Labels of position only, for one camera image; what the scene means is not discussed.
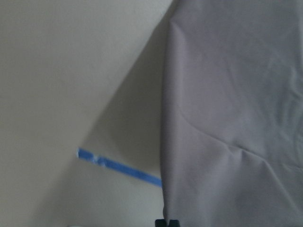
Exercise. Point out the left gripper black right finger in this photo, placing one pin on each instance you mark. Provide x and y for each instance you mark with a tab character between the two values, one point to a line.
174	223

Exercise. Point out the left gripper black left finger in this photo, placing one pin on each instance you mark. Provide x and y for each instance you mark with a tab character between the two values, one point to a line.
160	223

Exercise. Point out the brown t-shirt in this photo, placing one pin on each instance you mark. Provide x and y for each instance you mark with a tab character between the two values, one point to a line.
232	114

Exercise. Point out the blue floor tape grid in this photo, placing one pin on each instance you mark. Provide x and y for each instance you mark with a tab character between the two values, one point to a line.
119	167

